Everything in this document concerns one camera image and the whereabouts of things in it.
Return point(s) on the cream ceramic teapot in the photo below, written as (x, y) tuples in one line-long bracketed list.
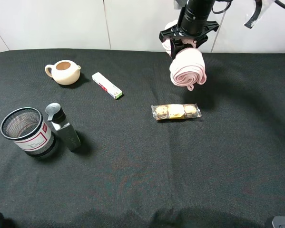
[(64, 72)]

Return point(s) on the black tablecloth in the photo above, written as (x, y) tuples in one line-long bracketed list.
[(224, 169)]

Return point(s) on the grey device bottom right corner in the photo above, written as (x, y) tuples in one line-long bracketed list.
[(278, 222)]

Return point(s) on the packaged cookies in clear wrapper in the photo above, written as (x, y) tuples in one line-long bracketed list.
[(175, 111)]

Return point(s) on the white toothpaste box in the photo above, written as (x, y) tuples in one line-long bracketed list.
[(106, 85)]

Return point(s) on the black mesh pen holder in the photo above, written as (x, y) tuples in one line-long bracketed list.
[(27, 129)]

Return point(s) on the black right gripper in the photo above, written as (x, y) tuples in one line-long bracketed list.
[(192, 24)]

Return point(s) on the pink towel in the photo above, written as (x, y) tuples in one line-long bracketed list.
[(188, 67)]

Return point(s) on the grey bottle with black cap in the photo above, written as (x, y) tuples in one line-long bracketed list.
[(62, 126)]

